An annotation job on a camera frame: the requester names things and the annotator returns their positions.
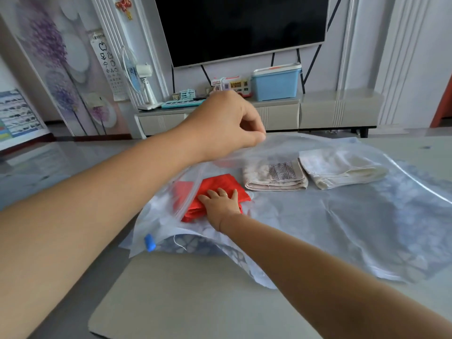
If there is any person's left hand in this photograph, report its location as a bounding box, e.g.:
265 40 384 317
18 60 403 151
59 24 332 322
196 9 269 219
183 90 267 164

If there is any person's right hand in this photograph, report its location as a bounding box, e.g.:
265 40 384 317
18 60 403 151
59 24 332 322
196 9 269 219
197 188 244 232

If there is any red cloth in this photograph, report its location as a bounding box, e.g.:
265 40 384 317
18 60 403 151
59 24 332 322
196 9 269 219
173 174 252 223

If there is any clear plastic zip bag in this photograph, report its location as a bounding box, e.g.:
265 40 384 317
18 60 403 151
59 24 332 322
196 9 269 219
120 132 452 290

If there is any person's right forearm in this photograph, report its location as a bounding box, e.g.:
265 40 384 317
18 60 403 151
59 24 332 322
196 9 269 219
219 212 452 339

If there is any person's left forearm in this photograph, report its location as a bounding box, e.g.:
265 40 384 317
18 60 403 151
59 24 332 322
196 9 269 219
0 123 206 339

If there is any beige patterned folded towel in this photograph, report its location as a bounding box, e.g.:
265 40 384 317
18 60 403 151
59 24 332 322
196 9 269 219
242 159 309 192

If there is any toy house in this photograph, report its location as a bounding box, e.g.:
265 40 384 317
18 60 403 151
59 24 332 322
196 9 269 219
210 75 252 98

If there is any blue storage box white lid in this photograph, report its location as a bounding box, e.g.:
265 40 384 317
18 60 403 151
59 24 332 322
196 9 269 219
252 63 303 102

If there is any grey television cabinet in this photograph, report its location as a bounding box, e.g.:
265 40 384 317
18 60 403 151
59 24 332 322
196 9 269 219
134 89 385 139

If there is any teal toy keyboard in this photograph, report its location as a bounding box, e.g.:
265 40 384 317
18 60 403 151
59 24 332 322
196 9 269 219
161 98 207 109

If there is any white folded cloth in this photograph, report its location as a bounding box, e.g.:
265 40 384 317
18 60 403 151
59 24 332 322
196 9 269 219
298 148 389 190

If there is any black flat television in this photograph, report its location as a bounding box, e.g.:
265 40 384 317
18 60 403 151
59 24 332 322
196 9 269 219
154 0 330 69

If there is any white standing fan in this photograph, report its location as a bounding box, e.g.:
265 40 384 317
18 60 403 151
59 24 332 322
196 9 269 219
121 46 164 111

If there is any white eye chart poster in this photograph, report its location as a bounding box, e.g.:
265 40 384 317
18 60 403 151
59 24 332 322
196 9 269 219
88 30 131 102

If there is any red knot ornament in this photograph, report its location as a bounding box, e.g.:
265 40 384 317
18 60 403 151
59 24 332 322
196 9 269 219
115 0 134 21

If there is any orange door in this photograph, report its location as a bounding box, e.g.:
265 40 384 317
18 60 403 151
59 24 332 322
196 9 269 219
430 75 452 129

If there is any vehicle picture poster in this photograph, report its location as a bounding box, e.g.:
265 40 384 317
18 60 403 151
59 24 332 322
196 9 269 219
0 89 44 142

